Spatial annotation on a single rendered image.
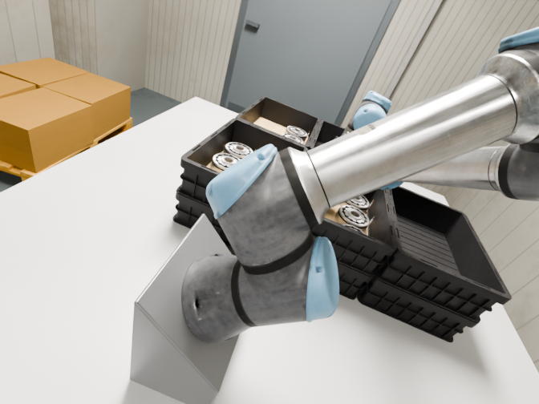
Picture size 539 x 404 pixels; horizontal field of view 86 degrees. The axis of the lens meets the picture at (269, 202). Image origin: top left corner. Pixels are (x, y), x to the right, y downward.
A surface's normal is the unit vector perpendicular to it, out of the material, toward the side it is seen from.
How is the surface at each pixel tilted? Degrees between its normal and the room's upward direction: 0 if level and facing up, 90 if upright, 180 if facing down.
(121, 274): 0
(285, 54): 90
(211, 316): 65
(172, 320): 45
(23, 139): 90
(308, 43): 90
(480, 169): 99
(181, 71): 90
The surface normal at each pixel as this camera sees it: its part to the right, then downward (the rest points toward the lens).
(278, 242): 0.21, 0.18
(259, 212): -0.01, 0.23
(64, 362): 0.30, -0.76
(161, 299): 0.86, -0.28
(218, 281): -0.22, -0.50
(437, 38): -0.23, 0.51
